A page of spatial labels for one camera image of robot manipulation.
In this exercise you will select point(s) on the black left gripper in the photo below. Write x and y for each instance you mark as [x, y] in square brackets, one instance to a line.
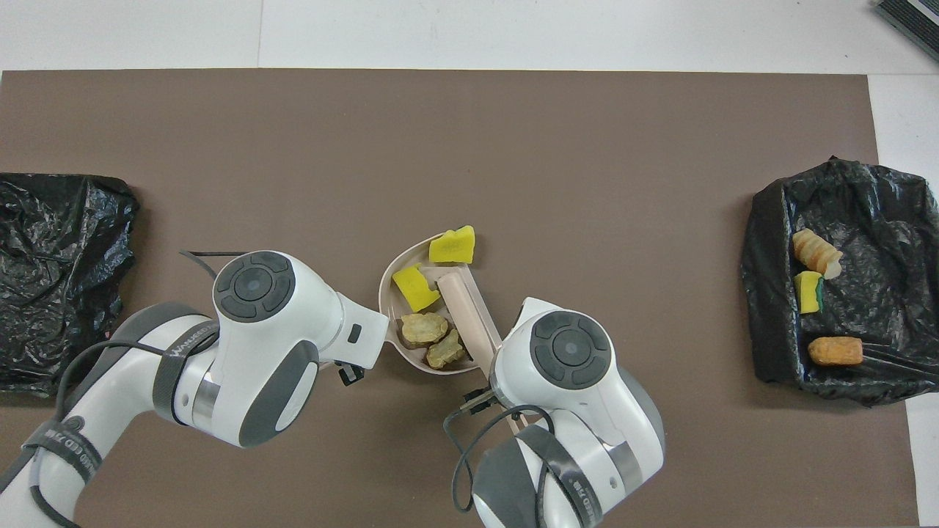
[351, 372]

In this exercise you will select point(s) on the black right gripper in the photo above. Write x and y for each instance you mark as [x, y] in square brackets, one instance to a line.
[480, 401]

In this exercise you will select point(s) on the pale yellow foam chunk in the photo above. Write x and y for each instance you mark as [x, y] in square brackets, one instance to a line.
[423, 331]
[447, 351]

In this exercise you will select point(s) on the beige plastic dustpan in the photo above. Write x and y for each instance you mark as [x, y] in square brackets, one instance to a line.
[390, 323]

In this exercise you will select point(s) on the beige brush black bristles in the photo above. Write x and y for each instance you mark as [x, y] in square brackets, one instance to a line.
[469, 312]

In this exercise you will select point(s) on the yellow sponge piece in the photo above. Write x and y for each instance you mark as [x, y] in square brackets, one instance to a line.
[452, 246]
[415, 288]

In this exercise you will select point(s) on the yellow sponge green scouring side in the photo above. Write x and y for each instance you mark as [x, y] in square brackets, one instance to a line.
[807, 291]

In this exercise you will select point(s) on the brown bread bun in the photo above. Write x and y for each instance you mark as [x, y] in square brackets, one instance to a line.
[835, 351]

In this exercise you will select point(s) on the striped croissant bread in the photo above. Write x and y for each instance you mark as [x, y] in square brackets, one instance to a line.
[816, 252]

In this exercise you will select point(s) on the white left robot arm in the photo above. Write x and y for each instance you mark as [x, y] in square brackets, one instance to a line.
[279, 330]

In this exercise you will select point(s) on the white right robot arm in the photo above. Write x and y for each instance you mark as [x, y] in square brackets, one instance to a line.
[572, 381]

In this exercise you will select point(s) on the black bag lined bin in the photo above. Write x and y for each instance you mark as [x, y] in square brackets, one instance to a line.
[873, 213]
[59, 293]

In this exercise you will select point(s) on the brown table mat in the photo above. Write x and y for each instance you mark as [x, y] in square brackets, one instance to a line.
[587, 147]

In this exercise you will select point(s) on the dark ribbed grille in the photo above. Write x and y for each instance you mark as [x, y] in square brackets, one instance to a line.
[913, 18]

